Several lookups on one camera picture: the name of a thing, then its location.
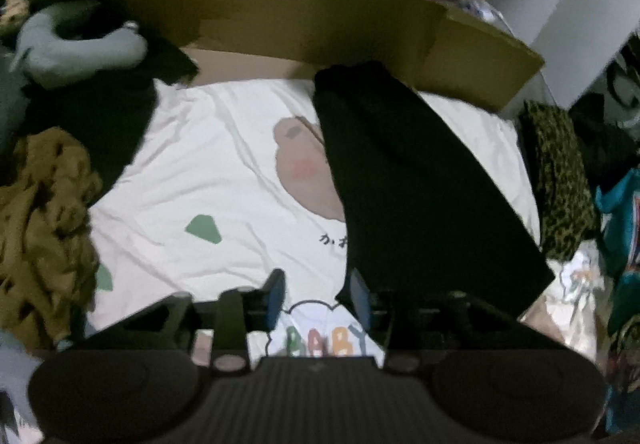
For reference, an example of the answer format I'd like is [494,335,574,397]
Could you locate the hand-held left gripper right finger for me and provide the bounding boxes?
[349,268,506,372]

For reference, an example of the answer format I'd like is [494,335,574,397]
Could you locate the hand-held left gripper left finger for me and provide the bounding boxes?
[117,268,287,372]

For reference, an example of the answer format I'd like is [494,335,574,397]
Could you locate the black shorts floral side panels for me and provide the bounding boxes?
[312,60,557,320]

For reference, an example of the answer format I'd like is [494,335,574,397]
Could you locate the white printed bedsheet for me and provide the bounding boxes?
[87,74,543,360]

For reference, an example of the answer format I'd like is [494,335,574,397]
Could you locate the leopard print cloth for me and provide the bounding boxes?
[520,100,601,260]

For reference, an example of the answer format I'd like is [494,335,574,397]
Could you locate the black cloth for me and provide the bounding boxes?
[20,44,201,195]

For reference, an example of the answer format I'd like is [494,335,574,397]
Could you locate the mustard brown garment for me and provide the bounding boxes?
[0,127,103,355]

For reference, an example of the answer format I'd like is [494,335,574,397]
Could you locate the light blue cloth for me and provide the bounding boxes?
[0,329,56,430]

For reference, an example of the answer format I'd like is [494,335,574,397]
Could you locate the teal garment at right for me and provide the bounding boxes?
[595,169,640,325]

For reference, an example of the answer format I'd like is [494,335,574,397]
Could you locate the large brown cardboard box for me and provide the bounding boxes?
[87,0,546,112]

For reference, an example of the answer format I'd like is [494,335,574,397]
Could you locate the grey neck pillow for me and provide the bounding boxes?
[15,0,148,90]

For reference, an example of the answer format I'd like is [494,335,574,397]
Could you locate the dark green cloth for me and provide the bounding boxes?
[0,54,31,150]

